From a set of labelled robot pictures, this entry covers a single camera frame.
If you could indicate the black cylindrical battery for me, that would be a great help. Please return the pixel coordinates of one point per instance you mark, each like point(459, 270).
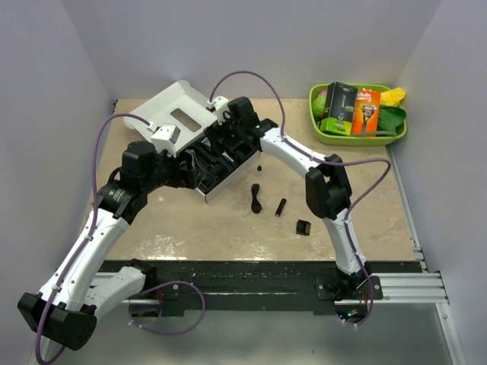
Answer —
point(280, 207)

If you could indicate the white clipper kit box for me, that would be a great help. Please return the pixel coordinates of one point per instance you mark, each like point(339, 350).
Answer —
point(182, 105)

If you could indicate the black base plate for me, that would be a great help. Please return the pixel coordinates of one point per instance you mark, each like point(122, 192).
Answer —
point(313, 287)

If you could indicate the black razor box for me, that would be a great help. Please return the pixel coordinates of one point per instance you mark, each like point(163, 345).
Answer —
point(339, 109)

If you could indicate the green plastic basket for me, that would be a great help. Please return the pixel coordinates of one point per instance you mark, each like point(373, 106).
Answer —
point(381, 138)

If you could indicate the yellow cloth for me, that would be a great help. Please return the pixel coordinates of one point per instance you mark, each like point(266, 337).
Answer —
point(392, 97)

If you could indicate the aluminium rail frame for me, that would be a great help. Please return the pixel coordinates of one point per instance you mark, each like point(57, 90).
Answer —
point(393, 288)

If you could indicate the orange razor package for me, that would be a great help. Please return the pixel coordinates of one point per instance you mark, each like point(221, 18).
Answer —
point(365, 117)

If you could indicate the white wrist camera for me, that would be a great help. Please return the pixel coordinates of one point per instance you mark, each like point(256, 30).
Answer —
point(218, 106)
point(165, 139)

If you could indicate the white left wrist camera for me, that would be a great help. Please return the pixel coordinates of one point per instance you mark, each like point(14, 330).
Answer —
point(165, 139)

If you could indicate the black comb attachment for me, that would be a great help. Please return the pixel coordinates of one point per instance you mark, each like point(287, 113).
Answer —
point(303, 227)

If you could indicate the green leaf item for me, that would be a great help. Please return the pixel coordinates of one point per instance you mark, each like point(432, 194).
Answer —
point(390, 118)

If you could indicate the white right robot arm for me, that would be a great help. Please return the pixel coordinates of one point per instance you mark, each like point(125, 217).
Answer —
point(327, 187)

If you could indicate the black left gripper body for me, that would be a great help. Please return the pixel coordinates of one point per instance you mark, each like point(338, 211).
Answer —
point(168, 172)

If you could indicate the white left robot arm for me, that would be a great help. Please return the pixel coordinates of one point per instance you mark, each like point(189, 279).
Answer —
point(66, 310)

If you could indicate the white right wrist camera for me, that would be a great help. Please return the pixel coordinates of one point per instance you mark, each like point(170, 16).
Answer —
point(218, 106)

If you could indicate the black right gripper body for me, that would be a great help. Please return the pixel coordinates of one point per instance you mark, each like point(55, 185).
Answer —
point(230, 132)

